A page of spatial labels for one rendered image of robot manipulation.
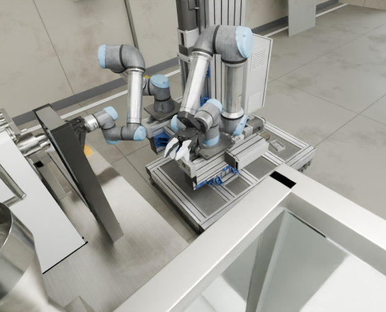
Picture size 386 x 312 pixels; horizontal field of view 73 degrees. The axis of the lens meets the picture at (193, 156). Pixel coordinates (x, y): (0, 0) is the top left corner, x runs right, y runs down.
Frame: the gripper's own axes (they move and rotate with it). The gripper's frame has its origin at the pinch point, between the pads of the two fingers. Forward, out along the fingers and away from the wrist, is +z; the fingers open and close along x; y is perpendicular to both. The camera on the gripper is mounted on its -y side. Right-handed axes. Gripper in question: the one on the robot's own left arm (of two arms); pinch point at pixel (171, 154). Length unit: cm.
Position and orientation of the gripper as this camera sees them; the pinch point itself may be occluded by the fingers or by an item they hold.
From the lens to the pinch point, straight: 85.8
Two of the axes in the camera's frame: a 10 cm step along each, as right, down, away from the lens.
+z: -4.5, 6.4, -6.3
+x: -8.7, -1.6, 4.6
